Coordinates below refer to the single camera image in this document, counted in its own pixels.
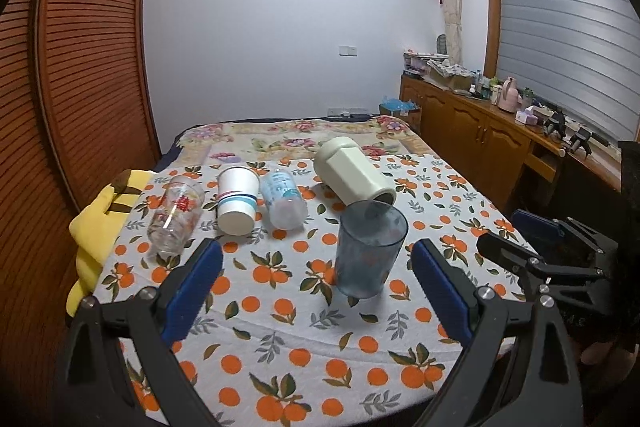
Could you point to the pink kettle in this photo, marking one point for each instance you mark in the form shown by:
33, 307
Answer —
509, 96

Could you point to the yellow plush toy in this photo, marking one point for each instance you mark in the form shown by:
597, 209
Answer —
100, 227

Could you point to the cream faceted cup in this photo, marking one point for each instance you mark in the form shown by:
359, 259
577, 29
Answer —
350, 177

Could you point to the wooden louvred wardrobe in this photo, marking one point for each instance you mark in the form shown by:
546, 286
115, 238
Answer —
75, 82

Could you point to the orange fruit print blanket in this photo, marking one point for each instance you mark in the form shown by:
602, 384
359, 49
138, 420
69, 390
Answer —
300, 332

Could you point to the clear glass cup red print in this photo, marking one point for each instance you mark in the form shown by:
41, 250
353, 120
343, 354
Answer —
175, 217

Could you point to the blue transparent plastic cup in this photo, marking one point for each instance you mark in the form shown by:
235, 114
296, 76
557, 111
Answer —
367, 252

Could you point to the white striped paper cup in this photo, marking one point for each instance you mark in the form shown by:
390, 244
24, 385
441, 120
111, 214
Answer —
236, 202

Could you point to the pink tissue pack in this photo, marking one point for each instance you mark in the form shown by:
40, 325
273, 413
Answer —
527, 116

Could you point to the floral bed blanket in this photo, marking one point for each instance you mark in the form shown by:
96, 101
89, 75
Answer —
280, 142

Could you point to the wooden side cabinet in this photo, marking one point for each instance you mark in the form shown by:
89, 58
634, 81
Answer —
475, 132

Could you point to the black stand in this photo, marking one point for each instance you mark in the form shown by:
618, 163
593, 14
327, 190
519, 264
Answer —
555, 123
581, 141

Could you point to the white wall switch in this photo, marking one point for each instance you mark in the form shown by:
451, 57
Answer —
348, 51

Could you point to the pink storage box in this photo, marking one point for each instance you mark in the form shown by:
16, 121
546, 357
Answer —
416, 64

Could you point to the white power strip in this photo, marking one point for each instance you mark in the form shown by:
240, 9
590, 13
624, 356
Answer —
347, 112

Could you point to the grey window blind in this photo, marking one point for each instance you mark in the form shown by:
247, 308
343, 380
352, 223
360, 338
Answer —
565, 37

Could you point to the box with blue bags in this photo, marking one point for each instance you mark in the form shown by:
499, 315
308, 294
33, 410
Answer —
399, 107

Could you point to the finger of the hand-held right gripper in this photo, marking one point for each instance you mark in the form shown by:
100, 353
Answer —
537, 229
505, 252

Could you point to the cardboard box with cloth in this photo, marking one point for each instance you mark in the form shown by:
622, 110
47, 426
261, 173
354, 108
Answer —
450, 74

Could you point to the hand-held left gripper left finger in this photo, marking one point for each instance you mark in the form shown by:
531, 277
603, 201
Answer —
195, 287

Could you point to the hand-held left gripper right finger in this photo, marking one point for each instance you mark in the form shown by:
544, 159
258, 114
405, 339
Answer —
442, 292

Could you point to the clear plastic bottle lying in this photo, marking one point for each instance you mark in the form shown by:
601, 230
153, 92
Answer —
284, 202

